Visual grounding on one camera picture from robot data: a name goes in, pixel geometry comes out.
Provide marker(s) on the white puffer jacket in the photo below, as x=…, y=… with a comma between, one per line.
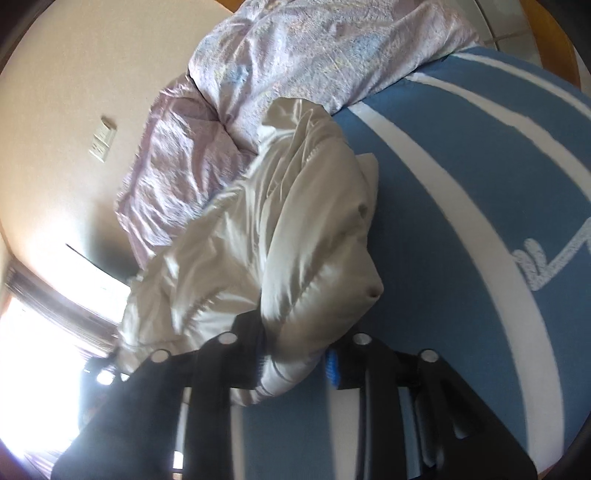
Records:
x=240, y=240

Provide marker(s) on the white wall socket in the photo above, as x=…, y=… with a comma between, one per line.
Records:
x=99, y=151

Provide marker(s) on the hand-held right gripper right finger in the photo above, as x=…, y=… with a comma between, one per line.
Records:
x=383, y=383

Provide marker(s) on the pink floral duvet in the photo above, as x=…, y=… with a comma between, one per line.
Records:
x=277, y=69

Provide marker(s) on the blue striped bed sheet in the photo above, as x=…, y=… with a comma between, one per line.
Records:
x=485, y=207

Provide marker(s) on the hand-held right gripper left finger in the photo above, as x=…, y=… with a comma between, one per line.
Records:
x=210, y=392

